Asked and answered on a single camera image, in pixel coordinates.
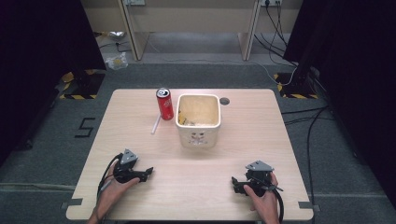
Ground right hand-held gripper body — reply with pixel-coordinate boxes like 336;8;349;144
244;160;275;198

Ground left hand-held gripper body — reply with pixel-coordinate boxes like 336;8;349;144
113;148;141;184

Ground white drinking straw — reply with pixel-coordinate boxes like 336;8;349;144
150;114;162;135

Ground cream square bin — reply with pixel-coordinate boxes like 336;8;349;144
175;93;222;148

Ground red soda can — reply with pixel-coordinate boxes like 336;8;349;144
155;88;175;121

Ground person's right hand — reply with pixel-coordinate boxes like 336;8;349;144
243;172;279;217

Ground person's left hand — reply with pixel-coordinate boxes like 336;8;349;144
96;161;141;216

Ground grey tape strip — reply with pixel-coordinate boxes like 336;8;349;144
298;201;321;213
60;198;84;210

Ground black stand base hazard tape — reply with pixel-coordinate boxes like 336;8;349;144
59;68;106;101
274;72;319;100

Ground clear plastic bag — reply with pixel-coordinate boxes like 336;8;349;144
105;51;129;71

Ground crumpled silver foil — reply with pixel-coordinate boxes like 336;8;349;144
106;30;126;41

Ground black curtain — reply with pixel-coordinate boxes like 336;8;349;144
283;0;396;209
0;0;106;166

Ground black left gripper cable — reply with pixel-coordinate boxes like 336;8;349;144
96;152;124;200

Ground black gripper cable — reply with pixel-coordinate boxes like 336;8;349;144
267;185;285;223
96;152;124;200

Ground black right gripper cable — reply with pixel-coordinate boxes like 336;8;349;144
267;185;285;223

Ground black floor cables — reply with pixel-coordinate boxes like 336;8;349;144
281;105;331;206

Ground black wall cables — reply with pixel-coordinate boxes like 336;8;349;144
253;3;298;68

